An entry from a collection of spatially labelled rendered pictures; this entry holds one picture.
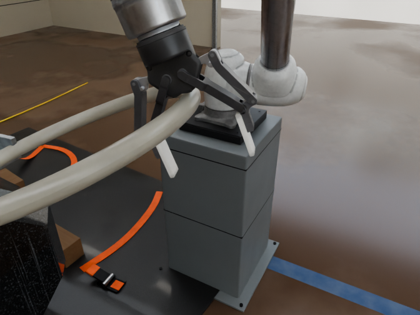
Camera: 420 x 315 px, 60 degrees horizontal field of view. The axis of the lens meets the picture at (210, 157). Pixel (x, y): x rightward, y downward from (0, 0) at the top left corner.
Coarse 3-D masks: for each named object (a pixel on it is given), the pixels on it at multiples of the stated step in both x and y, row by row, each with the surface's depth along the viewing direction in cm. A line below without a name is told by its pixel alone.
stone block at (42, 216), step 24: (0, 192) 125; (24, 216) 130; (48, 216) 141; (0, 240) 123; (24, 240) 130; (48, 240) 139; (0, 264) 125; (24, 264) 134; (48, 264) 143; (0, 288) 128; (24, 288) 137; (48, 288) 147; (0, 312) 131; (24, 312) 140
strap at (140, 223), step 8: (32, 152) 288; (64, 152) 288; (72, 160) 278; (160, 192) 242; (152, 200) 235; (152, 208) 228; (144, 216) 222; (136, 224) 215; (128, 232) 209; (120, 240) 204; (128, 240) 204; (112, 248) 199; (96, 256) 194; (104, 256) 194; (88, 264) 189
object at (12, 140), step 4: (0, 136) 76; (4, 136) 76; (8, 136) 76; (0, 140) 76; (4, 140) 76; (8, 140) 75; (12, 140) 75; (0, 144) 77; (4, 144) 76; (8, 144) 76; (12, 144) 75; (0, 148) 78; (20, 156) 78; (12, 160) 76; (4, 164) 74; (8, 164) 75; (0, 168) 74
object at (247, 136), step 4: (236, 112) 53; (236, 116) 53; (240, 116) 53; (240, 120) 53; (240, 124) 53; (240, 128) 53; (244, 128) 53; (244, 132) 53; (248, 132) 55; (244, 136) 54; (248, 136) 54; (244, 140) 54; (248, 140) 54; (248, 144) 54; (252, 144) 56; (248, 148) 54; (252, 148) 55; (252, 152) 55
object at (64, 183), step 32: (128, 96) 79; (192, 96) 54; (64, 128) 81; (160, 128) 45; (0, 160) 73; (96, 160) 40; (128, 160) 42; (32, 192) 38; (64, 192) 39; (0, 224) 39
